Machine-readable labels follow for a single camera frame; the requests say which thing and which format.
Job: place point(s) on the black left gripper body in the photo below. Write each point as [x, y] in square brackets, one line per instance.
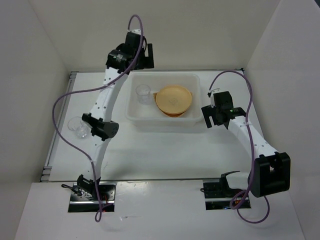
[142, 62]

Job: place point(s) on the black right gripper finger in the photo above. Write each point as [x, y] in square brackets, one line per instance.
[207, 115]
[217, 118]

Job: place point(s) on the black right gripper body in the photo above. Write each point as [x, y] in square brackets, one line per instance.
[216, 109]

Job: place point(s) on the clear glass cup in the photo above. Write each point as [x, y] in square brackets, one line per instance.
[78, 127]
[143, 93]

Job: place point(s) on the woven bamboo triangular tray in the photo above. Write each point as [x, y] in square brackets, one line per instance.
[172, 115]

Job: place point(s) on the translucent white plastic bin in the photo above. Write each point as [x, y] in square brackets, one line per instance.
[149, 115]

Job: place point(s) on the clear glass cup front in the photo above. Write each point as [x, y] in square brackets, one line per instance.
[78, 127]

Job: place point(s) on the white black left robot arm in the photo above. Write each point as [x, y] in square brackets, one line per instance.
[103, 129]

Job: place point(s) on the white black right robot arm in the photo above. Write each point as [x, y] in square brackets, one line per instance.
[271, 170]

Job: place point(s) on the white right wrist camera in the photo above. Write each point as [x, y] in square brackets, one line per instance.
[211, 95]

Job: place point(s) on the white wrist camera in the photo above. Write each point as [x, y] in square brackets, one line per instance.
[211, 95]
[135, 31]

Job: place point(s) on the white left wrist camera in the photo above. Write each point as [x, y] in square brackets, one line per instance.
[135, 31]

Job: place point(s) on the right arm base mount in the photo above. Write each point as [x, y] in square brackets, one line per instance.
[217, 194]

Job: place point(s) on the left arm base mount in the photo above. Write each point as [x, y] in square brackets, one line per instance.
[81, 202]

